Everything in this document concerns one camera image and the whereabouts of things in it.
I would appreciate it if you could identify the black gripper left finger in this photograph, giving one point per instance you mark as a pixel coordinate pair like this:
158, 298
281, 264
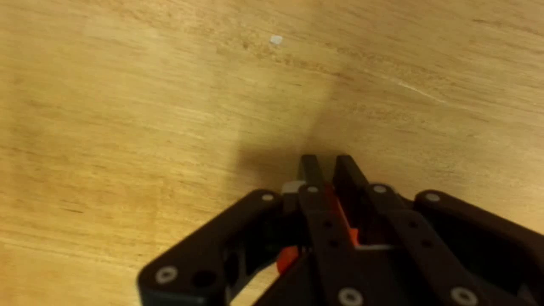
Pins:
238, 239

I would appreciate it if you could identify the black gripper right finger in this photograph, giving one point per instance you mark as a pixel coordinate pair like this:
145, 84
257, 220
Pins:
442, 244

